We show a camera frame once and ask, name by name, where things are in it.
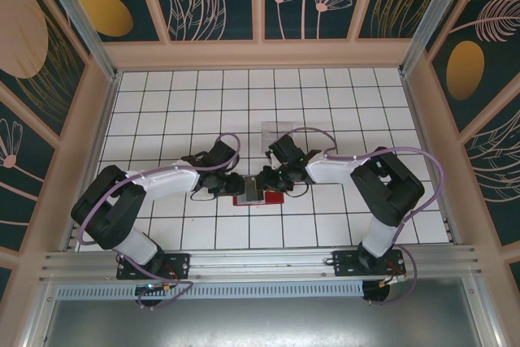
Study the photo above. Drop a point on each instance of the single flower art panel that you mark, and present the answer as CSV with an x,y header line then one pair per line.
x,y
20,160

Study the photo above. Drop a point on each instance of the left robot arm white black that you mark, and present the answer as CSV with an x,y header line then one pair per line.
x,y
162,182

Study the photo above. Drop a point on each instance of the aluminium floor edge rail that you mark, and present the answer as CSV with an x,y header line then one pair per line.
x,y
430,160
92,160

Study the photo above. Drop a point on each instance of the grey metal sheet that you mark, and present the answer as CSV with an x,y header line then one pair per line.
x,y
260,322

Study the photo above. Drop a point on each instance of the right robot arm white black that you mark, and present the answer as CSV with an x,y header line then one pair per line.
x,y
386,188

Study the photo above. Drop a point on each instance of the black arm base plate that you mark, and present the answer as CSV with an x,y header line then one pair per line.
x,y
345,263
178,265

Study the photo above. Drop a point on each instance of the aluminium frame post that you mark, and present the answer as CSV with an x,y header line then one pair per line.
x,y
81,26
426,18

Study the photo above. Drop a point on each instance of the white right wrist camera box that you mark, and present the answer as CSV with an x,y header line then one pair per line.
x,y
273,159

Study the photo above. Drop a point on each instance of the clear acrylic card tray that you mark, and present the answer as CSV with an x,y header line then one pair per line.
x,y
280,127

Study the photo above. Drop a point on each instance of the fern leaves art panel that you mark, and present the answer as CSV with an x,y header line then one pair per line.
x,y
495,168

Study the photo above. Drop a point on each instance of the red card holder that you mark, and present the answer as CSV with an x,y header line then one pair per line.
x,y
274,198

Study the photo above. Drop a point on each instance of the dark credit card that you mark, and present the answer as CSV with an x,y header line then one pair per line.
x,y
254,188

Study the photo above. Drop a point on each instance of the aluminium mounting rail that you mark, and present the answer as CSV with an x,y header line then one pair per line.
x,y
264,261

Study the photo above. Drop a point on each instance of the orange oval fern art panel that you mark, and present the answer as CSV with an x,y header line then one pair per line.
x,y
467,70

